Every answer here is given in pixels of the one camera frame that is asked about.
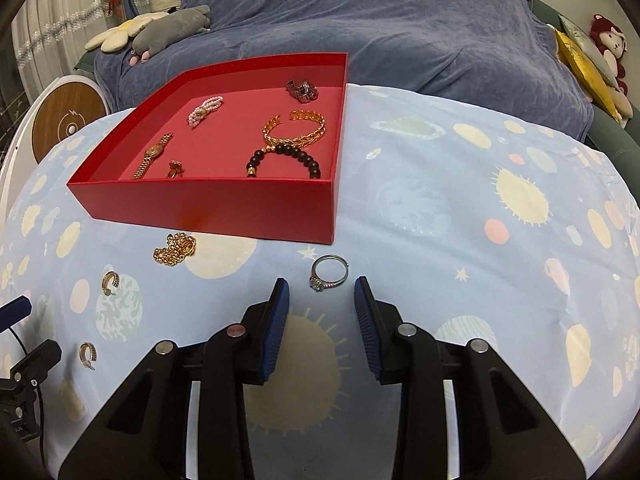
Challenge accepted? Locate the dark wooden bead bracelet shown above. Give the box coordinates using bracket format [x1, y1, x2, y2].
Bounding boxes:
[245, 142, 322, 180]

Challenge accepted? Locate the gold wrist watch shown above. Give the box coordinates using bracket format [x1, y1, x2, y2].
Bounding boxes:
[131, 133, 174, 180]

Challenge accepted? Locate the gold cuff bangle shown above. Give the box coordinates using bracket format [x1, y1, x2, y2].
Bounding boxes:
[262, 110, 326, 148]

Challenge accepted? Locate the white pearl bracelet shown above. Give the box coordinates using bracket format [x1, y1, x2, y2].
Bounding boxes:
[186, 95, 225, 130]

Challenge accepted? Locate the silver wrist watch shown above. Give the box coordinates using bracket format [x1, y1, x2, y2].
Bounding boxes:
[285, 80, 319, 104]

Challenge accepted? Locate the blue planet print cloth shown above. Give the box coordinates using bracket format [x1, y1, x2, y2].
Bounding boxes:
[1, 86, 639, 479]

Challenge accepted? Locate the red open box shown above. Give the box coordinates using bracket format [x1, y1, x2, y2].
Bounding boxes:
[68, 52, 347, 244]

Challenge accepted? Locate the round wooden white device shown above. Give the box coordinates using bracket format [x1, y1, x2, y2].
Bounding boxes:
[1, 75, 110, 223]

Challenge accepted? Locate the white lace curtain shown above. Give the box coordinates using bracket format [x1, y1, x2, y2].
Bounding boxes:
[11, 0, 116, 101]

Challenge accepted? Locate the cream flower cushion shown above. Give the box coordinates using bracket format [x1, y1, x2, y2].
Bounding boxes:
[85, 11, 168, 53]

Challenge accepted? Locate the grey plush toy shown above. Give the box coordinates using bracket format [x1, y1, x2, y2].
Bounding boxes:
[129, 6, 210, 66]

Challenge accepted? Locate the blue grey bed blanket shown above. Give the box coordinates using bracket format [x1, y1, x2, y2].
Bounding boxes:
[94, 0, 594, 140]

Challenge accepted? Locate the gold yellow pillow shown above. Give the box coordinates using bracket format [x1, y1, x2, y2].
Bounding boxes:
[554, 29, 622, 122]

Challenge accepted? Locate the grey green pillow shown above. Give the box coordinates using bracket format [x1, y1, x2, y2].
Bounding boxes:
[559, 14, 620, 89]

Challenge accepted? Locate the red monkey plush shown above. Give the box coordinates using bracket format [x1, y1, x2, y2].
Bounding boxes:
[589, 14, 628, 96]

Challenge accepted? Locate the black cable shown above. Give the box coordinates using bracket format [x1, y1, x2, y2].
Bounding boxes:
[8, 328, 49, 470]

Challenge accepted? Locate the open spiral ring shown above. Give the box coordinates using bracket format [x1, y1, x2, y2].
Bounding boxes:
[78, 341, 99, 372]

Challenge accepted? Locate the silver diamond ring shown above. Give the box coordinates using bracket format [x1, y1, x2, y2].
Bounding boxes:
[308, 253, 350, 294]

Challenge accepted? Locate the gold chain necklace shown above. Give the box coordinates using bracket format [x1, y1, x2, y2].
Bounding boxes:
[152, 231, 199, 268]

